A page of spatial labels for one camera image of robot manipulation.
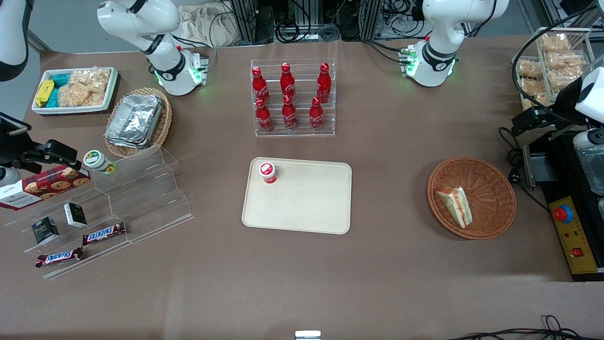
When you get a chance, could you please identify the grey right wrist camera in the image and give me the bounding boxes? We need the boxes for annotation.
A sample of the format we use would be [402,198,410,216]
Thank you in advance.
[0,166,21,188]

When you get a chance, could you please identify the red cola bottle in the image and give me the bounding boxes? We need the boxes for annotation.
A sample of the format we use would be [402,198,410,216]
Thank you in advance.
[309,97,325,131]
[281,95,298,131]
[252,67,271,105]
[316,62,332,104]
[255,98,274,132]
[280,62,296,102]

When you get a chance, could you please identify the white rectangular snack bin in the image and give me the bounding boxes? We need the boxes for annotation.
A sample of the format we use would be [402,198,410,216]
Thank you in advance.
[32,67,119,116]

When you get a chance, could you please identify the stacked foil containers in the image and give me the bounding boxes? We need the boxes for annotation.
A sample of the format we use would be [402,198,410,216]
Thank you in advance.
[105,94,164,148]

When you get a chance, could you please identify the red tartan cookie box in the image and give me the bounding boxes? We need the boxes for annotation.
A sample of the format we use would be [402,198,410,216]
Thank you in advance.
[0,166,91,211]

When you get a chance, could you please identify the grey metal bracket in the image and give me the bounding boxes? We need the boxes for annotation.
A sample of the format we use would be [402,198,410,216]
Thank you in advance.
[522,144,558,188]

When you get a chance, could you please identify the black floor cables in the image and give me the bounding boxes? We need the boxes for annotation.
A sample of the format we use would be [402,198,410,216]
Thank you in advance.
[446,314,604,340]

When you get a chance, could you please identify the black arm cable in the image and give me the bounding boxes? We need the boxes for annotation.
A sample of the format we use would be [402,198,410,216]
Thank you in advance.
[512,4,604,123]

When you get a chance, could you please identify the green white yogurt cup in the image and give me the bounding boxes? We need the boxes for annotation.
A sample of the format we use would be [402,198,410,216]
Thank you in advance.
[83,150,117,176]

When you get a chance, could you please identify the black control box yellow panel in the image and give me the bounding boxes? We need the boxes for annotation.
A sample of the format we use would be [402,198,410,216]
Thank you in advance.
[523,127,604,282]

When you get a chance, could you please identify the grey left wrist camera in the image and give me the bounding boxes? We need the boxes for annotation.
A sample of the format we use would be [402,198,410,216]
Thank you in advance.
[573,128,604,153]

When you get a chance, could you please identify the round brown wicker basket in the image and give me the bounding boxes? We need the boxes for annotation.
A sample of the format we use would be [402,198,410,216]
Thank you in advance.
[427,156,518,240]

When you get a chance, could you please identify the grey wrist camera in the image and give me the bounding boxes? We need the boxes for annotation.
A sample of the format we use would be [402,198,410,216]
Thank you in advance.
[0,166,21,188]
[573,128,604,153]

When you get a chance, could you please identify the small black carton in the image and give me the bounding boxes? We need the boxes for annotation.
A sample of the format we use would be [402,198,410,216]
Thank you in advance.
[31,216,60,245]
[64,202,88,229]

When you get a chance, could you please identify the beige cloth bag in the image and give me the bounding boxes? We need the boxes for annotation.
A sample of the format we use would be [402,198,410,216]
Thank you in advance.
[176,4,239,48]

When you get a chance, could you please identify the clear bag of rice crackers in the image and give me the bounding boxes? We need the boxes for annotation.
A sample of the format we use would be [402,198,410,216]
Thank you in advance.
[59,68,112,108]

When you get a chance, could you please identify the clear acrylic step shelf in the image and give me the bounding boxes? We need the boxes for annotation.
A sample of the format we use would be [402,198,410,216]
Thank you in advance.
[4,144,194,280]

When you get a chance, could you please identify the oval wicker basket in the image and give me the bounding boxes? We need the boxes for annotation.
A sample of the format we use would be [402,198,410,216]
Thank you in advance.
[104,87,173,159]

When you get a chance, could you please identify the yellow snack packet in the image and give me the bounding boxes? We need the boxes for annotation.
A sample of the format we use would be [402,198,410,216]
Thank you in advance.
[35,79,55,108]

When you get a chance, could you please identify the clear acrylic bottle rack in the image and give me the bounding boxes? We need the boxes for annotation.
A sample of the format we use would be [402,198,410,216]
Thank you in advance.
[250,59,336,138]

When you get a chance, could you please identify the black power cable with plug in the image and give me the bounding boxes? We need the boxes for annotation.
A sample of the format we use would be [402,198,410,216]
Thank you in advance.
[498,127,552,212]

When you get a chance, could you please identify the wrapped triangle sandwich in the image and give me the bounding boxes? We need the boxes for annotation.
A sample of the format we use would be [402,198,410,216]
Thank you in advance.
[435,186,474,230]

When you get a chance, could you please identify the clear acrylic snack rack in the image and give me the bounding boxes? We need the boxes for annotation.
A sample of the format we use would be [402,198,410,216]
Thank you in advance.
[512,27,596,112]

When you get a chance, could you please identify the red white yogurt cup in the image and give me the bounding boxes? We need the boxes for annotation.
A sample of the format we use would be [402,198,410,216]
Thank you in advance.
[258,161,278,185]

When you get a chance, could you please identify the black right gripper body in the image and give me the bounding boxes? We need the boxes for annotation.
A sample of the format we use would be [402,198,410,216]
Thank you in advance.
[0,133,39,174]

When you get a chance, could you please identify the clear plastic container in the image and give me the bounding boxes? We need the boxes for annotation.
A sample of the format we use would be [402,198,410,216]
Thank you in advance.
[575,144,604,196]

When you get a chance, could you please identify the Snickers bar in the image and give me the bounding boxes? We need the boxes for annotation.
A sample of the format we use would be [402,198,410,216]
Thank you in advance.
[35,246,84,269]
[82,221,127,247]

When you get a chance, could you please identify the beige plastic tray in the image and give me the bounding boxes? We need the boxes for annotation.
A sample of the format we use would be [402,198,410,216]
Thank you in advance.
[241,157,353,235]

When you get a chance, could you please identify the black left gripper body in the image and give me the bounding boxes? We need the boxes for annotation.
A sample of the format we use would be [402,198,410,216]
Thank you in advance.
[555,77,590,126]

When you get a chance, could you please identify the bagged fried snack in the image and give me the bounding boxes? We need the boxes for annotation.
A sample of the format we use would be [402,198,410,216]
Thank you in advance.
[519,60,544,79]
[549,70,586,94]
[540,33,570,52]
[546,51,587,71]
[519,78,552,110]

